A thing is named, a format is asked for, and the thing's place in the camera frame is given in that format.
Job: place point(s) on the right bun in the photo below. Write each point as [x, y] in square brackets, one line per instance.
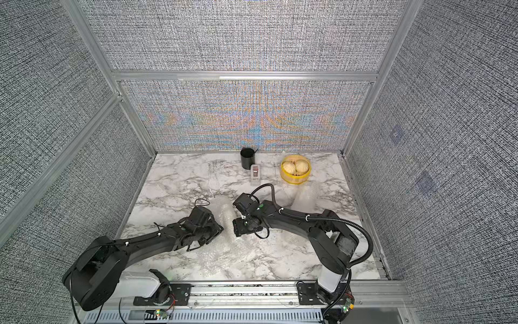
[302, 166]

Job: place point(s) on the black cup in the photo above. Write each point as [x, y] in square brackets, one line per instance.
[247, 157]

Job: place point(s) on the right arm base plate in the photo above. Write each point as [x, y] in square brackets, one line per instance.
[310, 293]

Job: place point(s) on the small white ribbed vase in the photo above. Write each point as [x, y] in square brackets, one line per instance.
[225, 213]

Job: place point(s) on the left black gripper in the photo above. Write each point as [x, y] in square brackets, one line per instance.
[216, 229]

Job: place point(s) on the aluminium front rail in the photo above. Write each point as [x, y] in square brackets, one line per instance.
[375, 301]

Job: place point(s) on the yellow steamer basket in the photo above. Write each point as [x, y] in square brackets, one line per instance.
[295, 179]

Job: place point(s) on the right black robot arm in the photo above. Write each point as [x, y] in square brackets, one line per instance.
[330, 236]

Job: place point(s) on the bun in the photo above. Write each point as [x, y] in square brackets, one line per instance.
[302, 166]
[289, 167]

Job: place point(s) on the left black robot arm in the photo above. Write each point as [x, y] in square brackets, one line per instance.
[94, 277]

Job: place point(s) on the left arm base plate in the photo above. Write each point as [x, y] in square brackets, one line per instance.
[167, 295]

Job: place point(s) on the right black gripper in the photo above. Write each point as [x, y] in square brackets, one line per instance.
[243, 231]

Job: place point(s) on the tall white ribbed vase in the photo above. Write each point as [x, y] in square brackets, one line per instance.
[307, 198]

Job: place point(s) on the left bun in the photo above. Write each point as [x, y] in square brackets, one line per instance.
[289, 167]

